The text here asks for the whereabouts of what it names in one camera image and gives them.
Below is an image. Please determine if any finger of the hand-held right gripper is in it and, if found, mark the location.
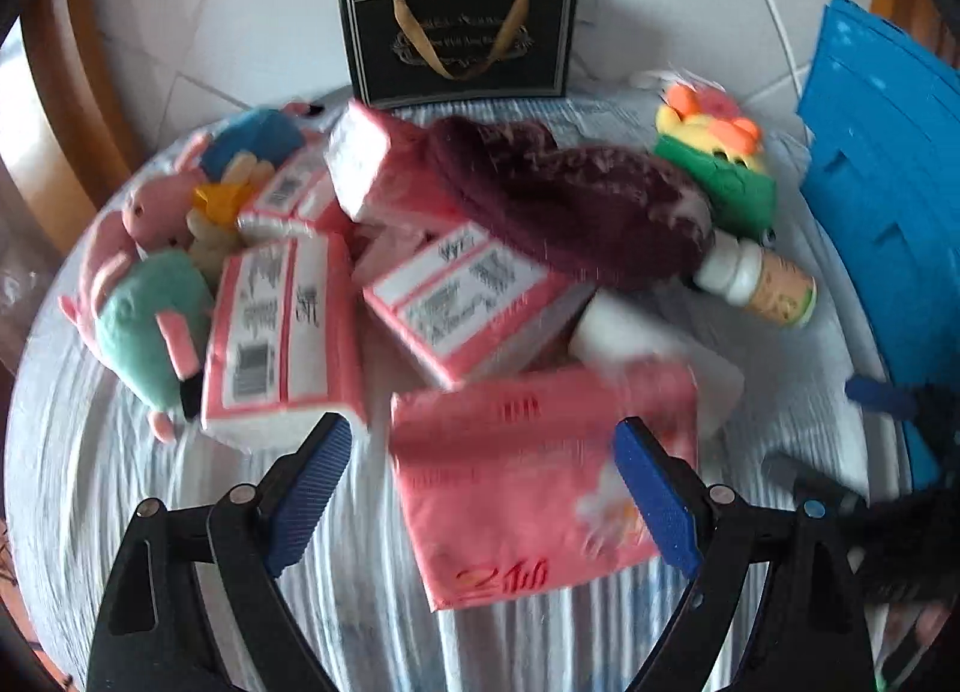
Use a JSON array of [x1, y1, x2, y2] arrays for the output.
[[761, 454, 875, 517], [844, 375, 960, 442]]

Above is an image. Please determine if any blue plastic crate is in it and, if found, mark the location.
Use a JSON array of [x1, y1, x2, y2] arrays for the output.
[[795, 0, 960, 490]]

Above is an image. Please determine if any wooden headboard frame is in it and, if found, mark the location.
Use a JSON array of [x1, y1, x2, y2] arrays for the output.
[[15, 0, 901, 258]]

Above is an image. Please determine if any grey printed bed sheet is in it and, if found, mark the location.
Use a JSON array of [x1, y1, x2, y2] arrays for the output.
[[6, 84, 908, 692]]

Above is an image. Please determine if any yellow and cream plush toy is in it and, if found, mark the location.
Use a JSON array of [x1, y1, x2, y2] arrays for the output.
[[186, 155, 275, 273]]

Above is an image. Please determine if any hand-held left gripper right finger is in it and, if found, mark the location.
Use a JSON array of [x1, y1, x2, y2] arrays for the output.
[[611, 417, 878, 692]]

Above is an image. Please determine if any pig plush with green body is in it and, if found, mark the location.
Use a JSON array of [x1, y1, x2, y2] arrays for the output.
[[58, 215, 218, 445]]

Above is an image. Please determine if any pig plush with blue body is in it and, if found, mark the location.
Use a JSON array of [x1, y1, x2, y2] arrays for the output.
[[122, 101, 325, 250]]

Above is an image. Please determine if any white padded headboard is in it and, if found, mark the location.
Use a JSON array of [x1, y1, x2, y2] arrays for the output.
[[75, 0, 878, 160]]

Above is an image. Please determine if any maroon knitted hat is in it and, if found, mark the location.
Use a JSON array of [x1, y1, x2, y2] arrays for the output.
[[426, 116, 715, 292]]

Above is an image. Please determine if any black gift bag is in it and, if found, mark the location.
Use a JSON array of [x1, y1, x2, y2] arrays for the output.
[[337, 0, 579, 109]]

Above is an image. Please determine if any pink tissue pack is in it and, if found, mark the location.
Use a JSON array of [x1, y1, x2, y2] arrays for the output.
[[324, 98, 488, 232], [237, 148, 353, 243], [362, 223, 597, 393], [388, 360, 702, 612], [201, 233, 370, 451]]

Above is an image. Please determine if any white bottle with beige label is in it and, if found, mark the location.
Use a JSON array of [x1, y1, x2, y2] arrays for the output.
[[691, 230, 820, 329]]

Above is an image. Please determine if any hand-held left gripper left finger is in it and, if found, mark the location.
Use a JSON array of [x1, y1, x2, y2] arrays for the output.
[[86, 411, 353, 692]]

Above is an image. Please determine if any green and yellow plush toy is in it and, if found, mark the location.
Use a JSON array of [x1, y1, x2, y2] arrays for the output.
[[651, 78, 779, 243]]

